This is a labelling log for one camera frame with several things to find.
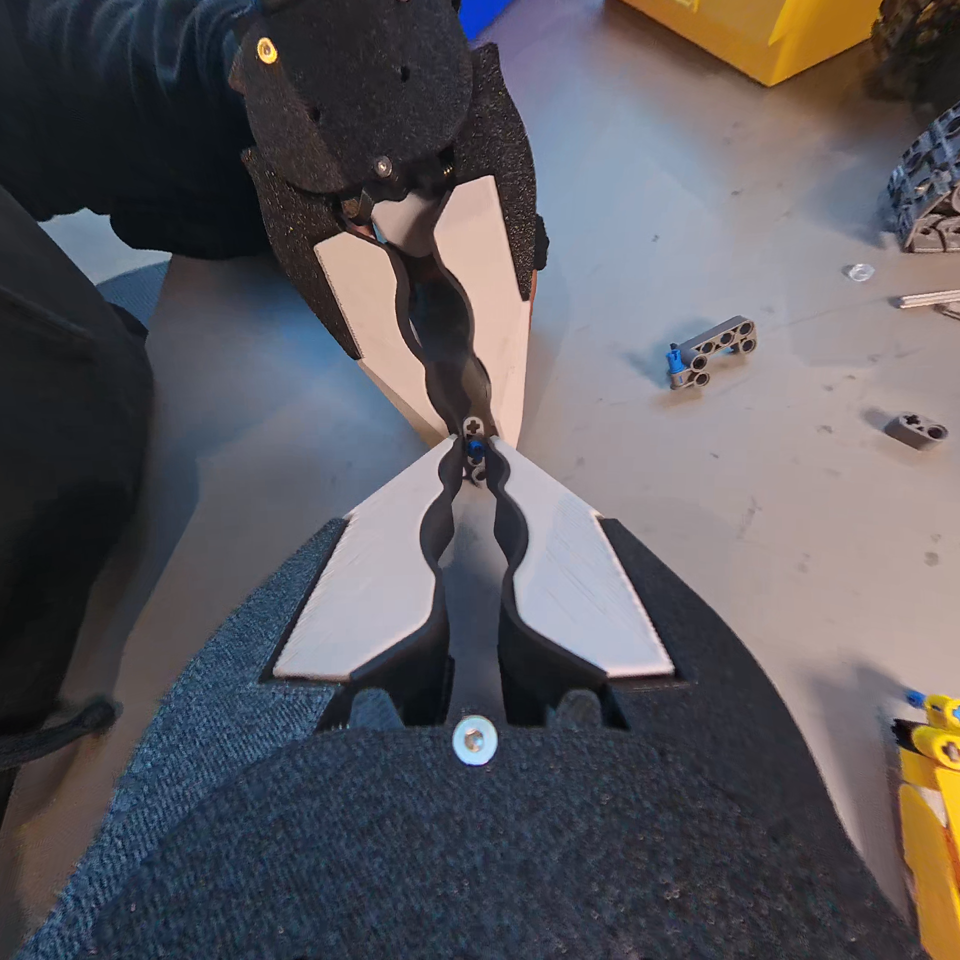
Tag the grey bent beam assembly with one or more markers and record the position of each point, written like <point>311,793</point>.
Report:
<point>712,345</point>

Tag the grey two-hole connector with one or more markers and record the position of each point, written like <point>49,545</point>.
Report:
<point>475,426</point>
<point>915,431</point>

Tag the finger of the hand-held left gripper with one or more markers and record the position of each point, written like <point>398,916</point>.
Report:
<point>495,285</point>
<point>367,300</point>

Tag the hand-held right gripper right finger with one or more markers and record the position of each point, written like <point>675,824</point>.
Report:
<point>585,592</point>

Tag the yellow parts bin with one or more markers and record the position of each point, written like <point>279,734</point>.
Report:
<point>750,37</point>

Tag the grey connector with blue pin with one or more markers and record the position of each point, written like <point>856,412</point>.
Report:
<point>476,472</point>

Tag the person's left forearm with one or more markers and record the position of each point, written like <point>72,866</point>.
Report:
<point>112,112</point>

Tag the yellow tracked brick bulldozer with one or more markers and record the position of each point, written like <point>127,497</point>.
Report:
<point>926,187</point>

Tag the grey desk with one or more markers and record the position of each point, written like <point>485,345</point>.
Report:
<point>712,525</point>

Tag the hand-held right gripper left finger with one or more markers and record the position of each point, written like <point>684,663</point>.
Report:
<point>367,592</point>

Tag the clear round stud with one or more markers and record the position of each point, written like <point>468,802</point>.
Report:
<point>859,271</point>

